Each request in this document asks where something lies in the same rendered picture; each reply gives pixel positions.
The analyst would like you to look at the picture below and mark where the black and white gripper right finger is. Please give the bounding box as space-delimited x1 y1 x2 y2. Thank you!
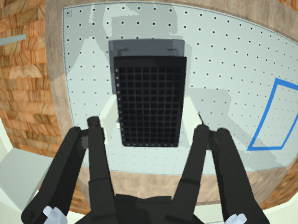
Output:
162 95 270 224

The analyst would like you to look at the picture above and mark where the blue tape outline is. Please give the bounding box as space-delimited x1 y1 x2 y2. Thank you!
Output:
246 78 298 151

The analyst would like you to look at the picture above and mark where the black well plate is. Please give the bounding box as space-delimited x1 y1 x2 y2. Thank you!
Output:
113 56 187 147

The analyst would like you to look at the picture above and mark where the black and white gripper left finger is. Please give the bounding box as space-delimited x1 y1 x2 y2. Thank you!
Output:
21 95 120 224

